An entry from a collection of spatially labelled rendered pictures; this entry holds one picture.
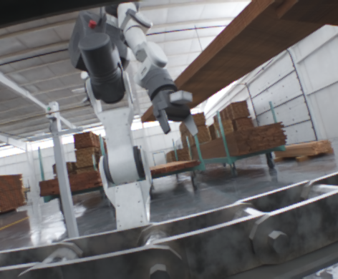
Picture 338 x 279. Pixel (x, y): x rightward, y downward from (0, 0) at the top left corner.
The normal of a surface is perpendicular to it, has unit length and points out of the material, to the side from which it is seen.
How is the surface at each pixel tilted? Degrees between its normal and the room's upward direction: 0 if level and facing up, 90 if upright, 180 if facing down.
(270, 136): 90
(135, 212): 57
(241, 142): 90
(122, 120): 88
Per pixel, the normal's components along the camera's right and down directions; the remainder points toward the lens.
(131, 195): -0.07, -0.64
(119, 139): 0.04, -0.17
